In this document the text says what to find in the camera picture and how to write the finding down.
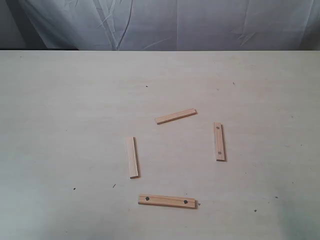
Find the wood strip with dots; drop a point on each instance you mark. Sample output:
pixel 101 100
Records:
pixel 167 201
pixel 219 142

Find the plain wood strip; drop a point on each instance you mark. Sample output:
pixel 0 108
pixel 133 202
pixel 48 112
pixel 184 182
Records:
pixel 175 116
pixel 132 157

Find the white backdrop cloth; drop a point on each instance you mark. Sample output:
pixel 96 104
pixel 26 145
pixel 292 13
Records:
pixel 160 25

